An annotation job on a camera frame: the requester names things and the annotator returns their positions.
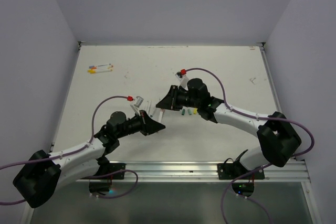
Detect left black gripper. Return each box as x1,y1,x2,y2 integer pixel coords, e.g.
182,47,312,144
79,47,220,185
116,109,164,138

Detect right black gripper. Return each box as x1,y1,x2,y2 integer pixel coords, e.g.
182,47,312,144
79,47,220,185
156,84,201,110

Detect orange capped marker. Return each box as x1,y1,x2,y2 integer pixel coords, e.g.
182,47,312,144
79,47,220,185
87,68,113,74

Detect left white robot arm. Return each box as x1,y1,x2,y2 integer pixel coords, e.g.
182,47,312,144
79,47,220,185
13,110,165,208

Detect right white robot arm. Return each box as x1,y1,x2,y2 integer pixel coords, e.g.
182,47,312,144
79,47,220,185
156,78,301,179

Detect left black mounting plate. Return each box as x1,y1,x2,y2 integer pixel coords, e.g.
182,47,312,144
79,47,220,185
95,163,126,180

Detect black mounting plate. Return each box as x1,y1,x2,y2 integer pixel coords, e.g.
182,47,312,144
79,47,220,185
95,163,126,180
217,163,265,180

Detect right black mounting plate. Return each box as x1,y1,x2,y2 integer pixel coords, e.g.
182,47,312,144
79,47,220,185
217,163,265,180

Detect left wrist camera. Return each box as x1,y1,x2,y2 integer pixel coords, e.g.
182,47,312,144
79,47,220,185
127,95,144,115

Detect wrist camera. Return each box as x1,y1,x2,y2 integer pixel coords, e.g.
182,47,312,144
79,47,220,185
127,95,144,115
175,69,189,89

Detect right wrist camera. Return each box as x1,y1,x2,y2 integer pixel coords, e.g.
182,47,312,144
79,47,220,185
175,69,189,89

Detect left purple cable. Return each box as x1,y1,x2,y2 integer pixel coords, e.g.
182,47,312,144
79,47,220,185
0,95,139,206

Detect purple cable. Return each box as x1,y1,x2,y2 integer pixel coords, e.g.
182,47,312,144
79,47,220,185
185,67,315,224
0,95,139,206

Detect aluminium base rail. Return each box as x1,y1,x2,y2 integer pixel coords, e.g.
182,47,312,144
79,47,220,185
76,159,310,183

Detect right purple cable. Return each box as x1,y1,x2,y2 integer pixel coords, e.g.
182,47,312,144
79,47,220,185
185,67,315,224

